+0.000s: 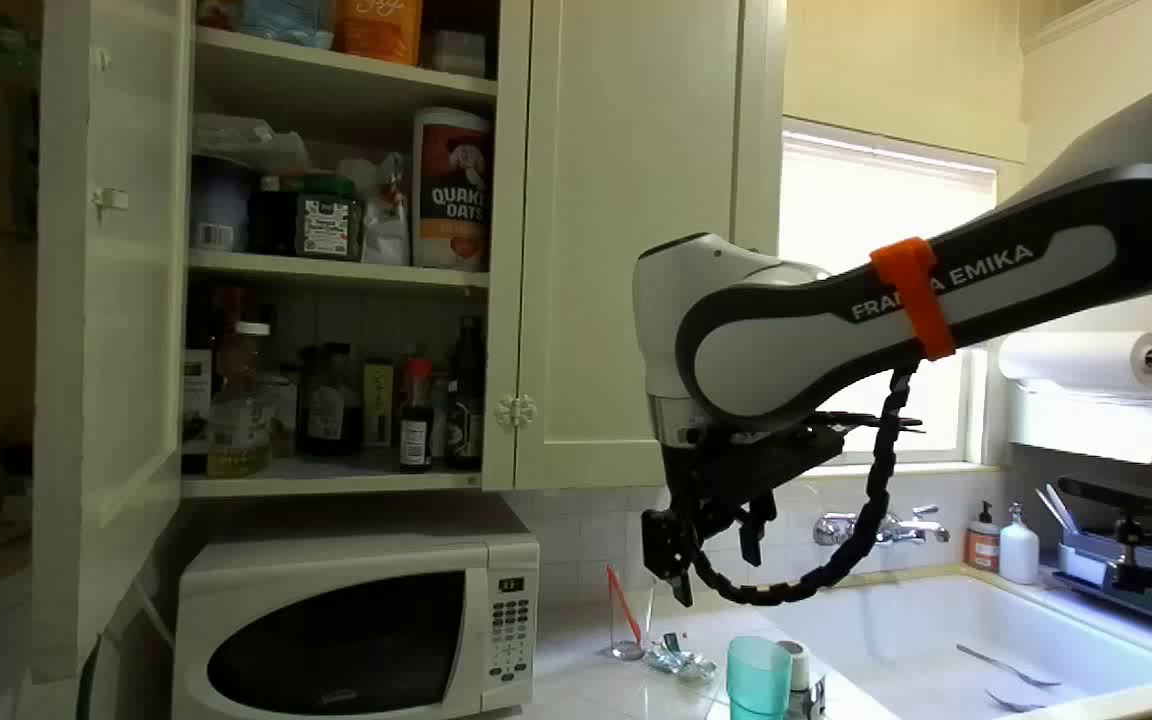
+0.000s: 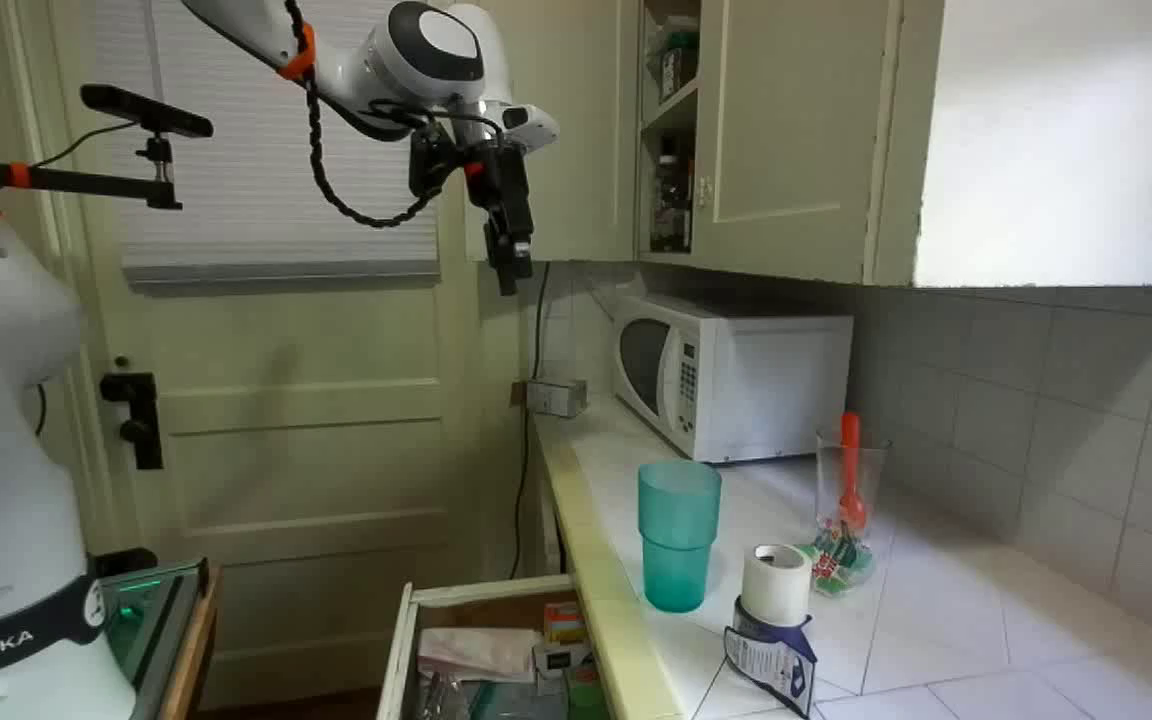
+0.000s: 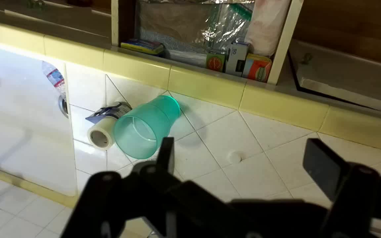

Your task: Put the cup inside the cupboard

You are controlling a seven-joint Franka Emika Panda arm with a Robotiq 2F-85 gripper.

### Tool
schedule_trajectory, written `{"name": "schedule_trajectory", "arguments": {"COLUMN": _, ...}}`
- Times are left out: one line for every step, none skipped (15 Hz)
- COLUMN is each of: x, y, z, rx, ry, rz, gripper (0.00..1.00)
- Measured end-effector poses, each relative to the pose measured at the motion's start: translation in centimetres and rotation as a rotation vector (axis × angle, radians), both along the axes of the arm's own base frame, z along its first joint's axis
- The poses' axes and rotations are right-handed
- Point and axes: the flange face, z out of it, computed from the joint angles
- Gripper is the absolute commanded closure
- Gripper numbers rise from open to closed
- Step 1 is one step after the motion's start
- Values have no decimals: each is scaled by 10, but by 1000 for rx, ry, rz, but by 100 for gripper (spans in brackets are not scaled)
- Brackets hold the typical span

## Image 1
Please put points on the white paper towel roll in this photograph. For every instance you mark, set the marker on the white paper towel roll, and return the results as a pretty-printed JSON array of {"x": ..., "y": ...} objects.
[{"x": 1069, "y": 360}]

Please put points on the white kitchen cupboard with shelves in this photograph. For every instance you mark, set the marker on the white kitchen cupboard with shelves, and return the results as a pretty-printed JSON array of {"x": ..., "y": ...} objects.
[{"x": 337, "y": 273}]

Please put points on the dark sauce bottle white label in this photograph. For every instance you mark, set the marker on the dark sauce bottle white label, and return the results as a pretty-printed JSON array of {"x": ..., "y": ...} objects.
[{"x": 417, "y": 426}]

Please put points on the white kitchen sink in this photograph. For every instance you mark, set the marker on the white kitchen sink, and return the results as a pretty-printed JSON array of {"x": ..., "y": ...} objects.
[{"x": 896, "y": 641}]

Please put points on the yellowish glass jar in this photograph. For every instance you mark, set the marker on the yellowish glass jar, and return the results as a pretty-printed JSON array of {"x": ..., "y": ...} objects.
[{"x": 238, "y": 412}]

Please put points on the clear drinking glass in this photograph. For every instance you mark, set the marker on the clear drinking glass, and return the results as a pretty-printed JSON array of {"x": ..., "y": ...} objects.
[{"x": 631, "y": 627}]

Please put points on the chrome sink faucet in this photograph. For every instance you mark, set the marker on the chrome sink faucet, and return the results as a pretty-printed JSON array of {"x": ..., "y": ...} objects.
[{"x": 908, "y": 528}]

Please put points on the small dark jar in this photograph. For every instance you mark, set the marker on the small dark jar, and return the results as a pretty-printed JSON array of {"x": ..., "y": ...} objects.
[{"x": 273, "y": 222}]

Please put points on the white door knob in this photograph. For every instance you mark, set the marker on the white door knob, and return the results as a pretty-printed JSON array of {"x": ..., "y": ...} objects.
[{"x": 104, "y": 200}]

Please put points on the white window blind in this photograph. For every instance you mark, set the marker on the white window blind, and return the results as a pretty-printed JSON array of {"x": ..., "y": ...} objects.
[{"x": 868, "y": 175}]

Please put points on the clear crumpled plastic bag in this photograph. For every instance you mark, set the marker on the clear crumpled plastic bag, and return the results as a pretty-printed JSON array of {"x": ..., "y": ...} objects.
[{"x": 240, "y": 138}]

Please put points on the orange food container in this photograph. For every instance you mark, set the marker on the orange food container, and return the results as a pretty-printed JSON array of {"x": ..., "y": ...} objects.
[{"x": 383, "y": 28}]

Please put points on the white wall cabinet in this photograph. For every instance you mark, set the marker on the white wall cabinet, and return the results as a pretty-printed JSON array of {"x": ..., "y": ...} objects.
[{"x": 1083, "y": 66}]

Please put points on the white and blue tub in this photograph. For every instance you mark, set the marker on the white and blue tub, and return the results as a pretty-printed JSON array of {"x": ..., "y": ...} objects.
[{"x": 222, "y": 205}]

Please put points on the closed white cupboard door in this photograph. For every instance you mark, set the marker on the closed white cupboard door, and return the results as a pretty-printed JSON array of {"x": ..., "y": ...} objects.
[{"x": 600, "y": 163}]

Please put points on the white plastic bottle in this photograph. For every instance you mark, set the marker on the white plastic bottle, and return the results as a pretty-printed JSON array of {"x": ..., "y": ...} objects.
[{"x": 1017, "y": 553}]

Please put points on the white cupboard door latch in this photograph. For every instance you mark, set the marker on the white cupboard door latch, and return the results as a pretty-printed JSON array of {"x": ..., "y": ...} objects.
[{"x": 513, "y": 408}]

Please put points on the green lidded white label jar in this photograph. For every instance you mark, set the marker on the green lidded white label jar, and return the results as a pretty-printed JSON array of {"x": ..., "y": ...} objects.
[{"x": 329, "y": 224}]

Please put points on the white microwave oven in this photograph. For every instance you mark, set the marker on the white microwave oven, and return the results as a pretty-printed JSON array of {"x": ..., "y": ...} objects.
[{"x": 337, "y": 575}]

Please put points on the long white spoon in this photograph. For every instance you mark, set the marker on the long white spoon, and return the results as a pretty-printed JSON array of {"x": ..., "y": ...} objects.
[{"x": 1001, "y": 663}]

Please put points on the dark labelled jar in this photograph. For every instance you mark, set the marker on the dark labelled jar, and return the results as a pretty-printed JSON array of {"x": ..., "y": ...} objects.
[{"x": 326, "y": 405}]

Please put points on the tall dark green bottle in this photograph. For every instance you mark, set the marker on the tall dark green bottle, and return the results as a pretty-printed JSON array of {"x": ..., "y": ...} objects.
[{"x": 466, "y": 402}]

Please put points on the yellow Splenda box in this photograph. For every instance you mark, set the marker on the yellow Splenda box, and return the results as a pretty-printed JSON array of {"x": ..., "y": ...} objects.
[{"x": 376, "y": 405}]

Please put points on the teal plastic cup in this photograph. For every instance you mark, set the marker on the teal plastic cup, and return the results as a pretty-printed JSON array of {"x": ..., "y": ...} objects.
[{"x": 753, "y": 681}]

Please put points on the white mug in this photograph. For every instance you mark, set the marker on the white mug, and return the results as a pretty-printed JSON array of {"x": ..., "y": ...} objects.
[{"x": 801, "y": 687}]

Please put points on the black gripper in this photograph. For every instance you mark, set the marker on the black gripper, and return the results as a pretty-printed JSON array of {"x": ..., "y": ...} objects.
[{"x": 739, "y": 474}]

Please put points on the Quaker oats canister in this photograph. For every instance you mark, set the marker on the Quaker oats canister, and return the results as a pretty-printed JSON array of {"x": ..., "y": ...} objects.
[{"x": 451, "y": 184}]

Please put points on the light blue food bag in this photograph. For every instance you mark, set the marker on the light blue food bag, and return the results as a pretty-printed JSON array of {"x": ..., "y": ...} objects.
[{"x": 287, "y": 17}]

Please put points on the clear food packet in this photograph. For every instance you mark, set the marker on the clear food packet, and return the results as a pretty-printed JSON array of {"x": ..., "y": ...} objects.
[{"x": 386, "y": 213}]

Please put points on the open white cupboard door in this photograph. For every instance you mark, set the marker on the open white cupboard door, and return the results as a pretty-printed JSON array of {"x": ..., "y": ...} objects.
[{"x": 110, "y": 402}]

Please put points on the dark small food box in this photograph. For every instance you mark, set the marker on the dark small food box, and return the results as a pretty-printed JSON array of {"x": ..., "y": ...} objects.
[{"x": 456, "y": 53}]

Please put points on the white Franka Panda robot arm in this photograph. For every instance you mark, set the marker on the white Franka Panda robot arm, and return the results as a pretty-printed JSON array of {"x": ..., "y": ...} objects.
[{"x": 761, "y": 334}]

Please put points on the soap dispenser bottle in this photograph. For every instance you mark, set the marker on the soap dispenser bottle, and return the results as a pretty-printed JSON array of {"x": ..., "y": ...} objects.
[{"x": 980, "y": 544}]

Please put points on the short white spoon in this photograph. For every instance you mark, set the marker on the short white spoon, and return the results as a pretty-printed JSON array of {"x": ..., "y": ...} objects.
[{"x": 1010, "y": 699}]

